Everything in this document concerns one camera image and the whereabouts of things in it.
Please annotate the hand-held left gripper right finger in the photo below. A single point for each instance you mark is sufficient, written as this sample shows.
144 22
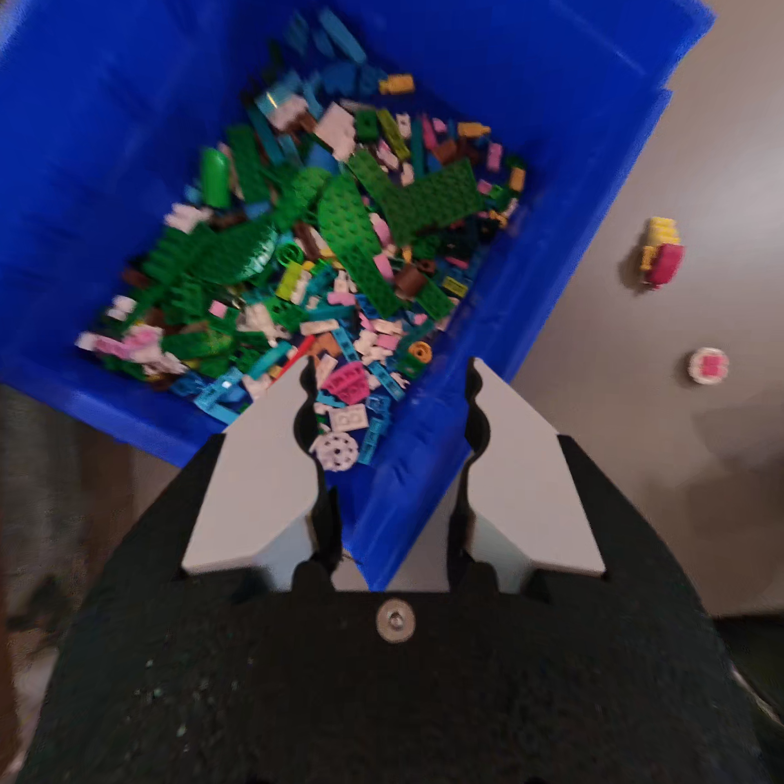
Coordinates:
530 496

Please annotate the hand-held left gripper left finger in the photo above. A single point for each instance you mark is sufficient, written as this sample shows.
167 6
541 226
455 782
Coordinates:
257 484

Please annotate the pink and yellow lego assembly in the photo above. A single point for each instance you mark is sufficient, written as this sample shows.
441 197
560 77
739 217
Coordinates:
661 254

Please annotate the pile of mixed lego pieces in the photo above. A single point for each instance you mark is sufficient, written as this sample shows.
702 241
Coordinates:
343 214

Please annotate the blue plastic bin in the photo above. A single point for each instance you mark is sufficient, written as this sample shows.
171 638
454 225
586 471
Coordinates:
92 153

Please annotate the round white pink lego piece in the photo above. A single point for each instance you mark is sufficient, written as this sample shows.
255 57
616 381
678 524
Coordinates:
708 365

